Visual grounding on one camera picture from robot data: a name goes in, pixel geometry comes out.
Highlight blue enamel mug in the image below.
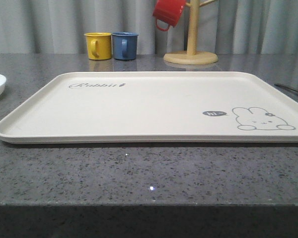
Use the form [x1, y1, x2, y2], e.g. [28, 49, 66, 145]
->
[112, 32, 138, 60]

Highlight wooden mug tree stand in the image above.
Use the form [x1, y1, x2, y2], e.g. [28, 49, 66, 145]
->
[163, 0, 218, 65]

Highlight yellow enamel mug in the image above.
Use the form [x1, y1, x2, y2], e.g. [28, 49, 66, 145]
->
[84, 32, 112, 60]

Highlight grey pleated curtain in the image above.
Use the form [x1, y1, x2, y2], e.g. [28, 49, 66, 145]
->
[0, 0, 298, 55]

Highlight cream rabbit print tray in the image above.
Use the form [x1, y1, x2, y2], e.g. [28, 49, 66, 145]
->
[0, 71, 298, 144]

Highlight red enamel mug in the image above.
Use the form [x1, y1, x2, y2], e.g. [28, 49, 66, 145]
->
[152, 0, 186, 32]

